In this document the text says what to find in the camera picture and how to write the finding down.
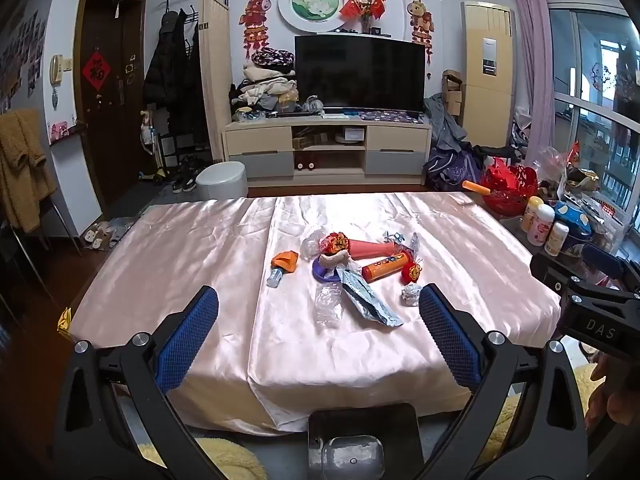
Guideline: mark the grey jacket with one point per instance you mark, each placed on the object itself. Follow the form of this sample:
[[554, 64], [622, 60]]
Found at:
[[445, 120]]

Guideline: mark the pink satin tablecloth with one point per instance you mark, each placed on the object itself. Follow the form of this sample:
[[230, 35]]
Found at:
[[200, 260]]

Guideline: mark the purple bag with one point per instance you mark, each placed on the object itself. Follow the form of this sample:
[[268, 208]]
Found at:
[[455, 170]]

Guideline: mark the gold foil scrap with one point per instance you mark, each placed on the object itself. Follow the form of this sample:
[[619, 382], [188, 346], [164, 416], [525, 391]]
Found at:
[[64, 322]]

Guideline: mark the pink curtain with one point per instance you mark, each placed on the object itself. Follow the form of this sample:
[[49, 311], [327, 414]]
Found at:
[[530, 35]]

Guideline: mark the blue round tin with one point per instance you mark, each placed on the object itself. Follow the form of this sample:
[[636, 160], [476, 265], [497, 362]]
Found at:
[[577, 225]]

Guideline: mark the yellow fluffy blanket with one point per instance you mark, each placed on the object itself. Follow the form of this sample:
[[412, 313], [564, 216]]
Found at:
[[235, 460]]

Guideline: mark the pile of clothes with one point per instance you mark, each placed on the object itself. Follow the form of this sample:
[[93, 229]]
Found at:
[[267, 85]]

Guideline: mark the white yellow cap bottle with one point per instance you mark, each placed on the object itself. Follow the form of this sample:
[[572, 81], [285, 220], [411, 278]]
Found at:
[[531, 212]]

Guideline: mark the red paper ornament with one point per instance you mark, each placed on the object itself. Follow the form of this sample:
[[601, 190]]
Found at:
[[412, 273]]

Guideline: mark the clear plastic bag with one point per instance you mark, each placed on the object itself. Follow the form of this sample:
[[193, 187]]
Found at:
[[550, 165]]

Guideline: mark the orange tube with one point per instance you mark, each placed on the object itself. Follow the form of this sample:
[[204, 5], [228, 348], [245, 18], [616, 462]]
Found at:
[[385, 267]]

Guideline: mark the red diamond door sign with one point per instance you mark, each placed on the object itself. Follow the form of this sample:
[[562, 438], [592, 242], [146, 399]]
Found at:
[[96, 71]]

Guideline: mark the small clear plastic piece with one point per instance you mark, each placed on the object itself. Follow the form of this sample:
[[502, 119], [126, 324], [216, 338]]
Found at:
[[415, 242]]

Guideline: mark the small clear bottle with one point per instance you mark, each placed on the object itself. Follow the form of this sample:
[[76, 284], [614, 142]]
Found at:
[[275, 277]]

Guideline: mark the beige paper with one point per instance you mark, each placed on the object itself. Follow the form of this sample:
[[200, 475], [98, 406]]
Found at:
[[335, 260]]

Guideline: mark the silver foil bag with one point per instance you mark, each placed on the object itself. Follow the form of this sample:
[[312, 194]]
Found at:
[[367, 300]]

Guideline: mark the blue white plastic piece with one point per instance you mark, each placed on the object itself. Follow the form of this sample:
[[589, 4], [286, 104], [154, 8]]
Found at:
[[394, 236]]

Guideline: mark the beige grey television cabinet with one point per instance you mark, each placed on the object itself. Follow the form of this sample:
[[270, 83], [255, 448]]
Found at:
[[260, 142]]

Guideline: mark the round white wall picture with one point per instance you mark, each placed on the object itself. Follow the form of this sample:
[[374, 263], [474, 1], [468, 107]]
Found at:
[[312, 5]]

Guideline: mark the red gold foil wrapper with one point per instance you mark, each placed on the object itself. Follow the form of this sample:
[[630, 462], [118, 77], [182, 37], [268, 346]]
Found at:
[[336, 242]]

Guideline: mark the black television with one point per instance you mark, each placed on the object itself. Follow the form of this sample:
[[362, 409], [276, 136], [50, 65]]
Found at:
[[360, 72]]

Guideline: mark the pile of slippers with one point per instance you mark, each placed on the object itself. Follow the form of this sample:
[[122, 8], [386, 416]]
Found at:
[[102, 235]]

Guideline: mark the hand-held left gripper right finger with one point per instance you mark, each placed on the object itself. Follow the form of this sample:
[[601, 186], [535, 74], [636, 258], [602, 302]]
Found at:
[[447, 335]]

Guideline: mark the person's right hand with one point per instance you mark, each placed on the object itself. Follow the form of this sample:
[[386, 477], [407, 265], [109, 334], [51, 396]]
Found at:
[[620, 405]]

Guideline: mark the clear plastic blister pack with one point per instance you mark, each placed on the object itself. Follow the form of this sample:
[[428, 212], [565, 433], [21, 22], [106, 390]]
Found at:
[[327, 305]]

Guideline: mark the orange stick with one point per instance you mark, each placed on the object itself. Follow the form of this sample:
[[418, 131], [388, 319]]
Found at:
[[476, 187]]

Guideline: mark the red gold hanging decoration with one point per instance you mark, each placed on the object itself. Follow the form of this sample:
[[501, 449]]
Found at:
[[420, 25]]

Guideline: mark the small white bottle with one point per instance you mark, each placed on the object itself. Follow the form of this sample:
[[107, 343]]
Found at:
[[556, 239]]

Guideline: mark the black trash bin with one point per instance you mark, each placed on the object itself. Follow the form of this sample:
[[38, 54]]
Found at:
[[362, 430]]

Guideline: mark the dark brown door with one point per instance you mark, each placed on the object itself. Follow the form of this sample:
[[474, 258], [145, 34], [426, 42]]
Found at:
[[107, 130]]

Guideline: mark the white round stool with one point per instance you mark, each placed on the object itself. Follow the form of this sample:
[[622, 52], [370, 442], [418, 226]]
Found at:
[[220, 180]]

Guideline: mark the red fish hanging decoration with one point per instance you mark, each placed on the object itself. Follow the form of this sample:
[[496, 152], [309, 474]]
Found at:
[[255, 22]]

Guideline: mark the dark hanging coats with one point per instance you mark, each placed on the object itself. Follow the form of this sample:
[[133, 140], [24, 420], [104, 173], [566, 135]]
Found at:
[[170, 70]]

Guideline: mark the wall photo collage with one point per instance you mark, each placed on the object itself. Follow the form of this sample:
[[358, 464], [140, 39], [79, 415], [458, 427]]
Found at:
[[22, 55]]

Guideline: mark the purple plastic lid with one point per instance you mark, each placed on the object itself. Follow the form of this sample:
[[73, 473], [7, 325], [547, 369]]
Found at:
[[320, 274]]

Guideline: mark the white pink label bottle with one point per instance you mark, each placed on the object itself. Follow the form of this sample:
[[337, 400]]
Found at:
[[540, 225]]

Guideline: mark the silver foil ball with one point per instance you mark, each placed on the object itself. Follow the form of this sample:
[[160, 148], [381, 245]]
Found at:
[[412, 295]]

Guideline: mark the red plastic basket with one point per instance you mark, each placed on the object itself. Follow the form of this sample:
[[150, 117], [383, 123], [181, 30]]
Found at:
[[507, 185]]

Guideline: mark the beige standing air conditioner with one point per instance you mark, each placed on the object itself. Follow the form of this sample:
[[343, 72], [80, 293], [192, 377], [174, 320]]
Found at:
[[487, 60]]

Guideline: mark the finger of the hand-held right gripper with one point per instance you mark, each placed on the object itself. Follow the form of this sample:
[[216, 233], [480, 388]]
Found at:
[[550, 270], [602, 259]]

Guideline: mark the red flower bouquet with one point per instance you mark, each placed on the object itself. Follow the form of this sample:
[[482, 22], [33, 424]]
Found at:
[[362, 7]]

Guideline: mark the clear plastic wrap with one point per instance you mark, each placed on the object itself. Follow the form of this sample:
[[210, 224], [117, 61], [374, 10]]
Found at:
[[310, 246]]

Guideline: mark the beige wall intercom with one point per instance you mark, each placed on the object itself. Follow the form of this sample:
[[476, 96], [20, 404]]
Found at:
[[56, 70]]

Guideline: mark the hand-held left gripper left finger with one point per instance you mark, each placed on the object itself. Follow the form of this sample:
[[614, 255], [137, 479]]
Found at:
[[192, 335]]

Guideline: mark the stacked cardboard boxes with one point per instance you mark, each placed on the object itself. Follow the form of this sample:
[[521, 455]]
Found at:
[[454, 92]]

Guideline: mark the black shoes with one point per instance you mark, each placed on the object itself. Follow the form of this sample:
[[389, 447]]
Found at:
[[187, 177]]

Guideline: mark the brown fleece cloth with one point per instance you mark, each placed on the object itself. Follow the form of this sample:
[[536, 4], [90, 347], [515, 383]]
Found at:
[[25, 170]]

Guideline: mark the yellow kick scooter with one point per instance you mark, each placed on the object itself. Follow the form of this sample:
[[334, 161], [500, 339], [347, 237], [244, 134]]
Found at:
[[155, 160]]

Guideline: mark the pink plastic cone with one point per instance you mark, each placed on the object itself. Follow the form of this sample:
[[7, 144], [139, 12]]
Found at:
[[372, 248]]

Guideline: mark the beige folded panel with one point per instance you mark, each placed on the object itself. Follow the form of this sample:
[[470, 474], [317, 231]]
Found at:
[[215, 75]]

